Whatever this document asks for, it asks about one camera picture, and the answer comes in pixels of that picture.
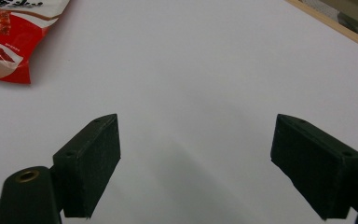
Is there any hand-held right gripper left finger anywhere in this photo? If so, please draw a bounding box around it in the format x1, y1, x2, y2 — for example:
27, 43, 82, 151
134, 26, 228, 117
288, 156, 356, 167
52, 113, 122, 219

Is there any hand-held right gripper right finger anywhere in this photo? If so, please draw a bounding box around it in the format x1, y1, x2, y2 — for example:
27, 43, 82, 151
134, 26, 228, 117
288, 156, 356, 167
269, 113, 358, 220

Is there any wooden table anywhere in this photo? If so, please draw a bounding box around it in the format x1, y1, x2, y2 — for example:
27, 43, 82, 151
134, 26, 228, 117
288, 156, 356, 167
283, 0, 358, 54

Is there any large red seasoning packet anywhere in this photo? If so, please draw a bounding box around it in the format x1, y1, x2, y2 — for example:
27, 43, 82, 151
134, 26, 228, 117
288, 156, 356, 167
0, 0, 71, 85

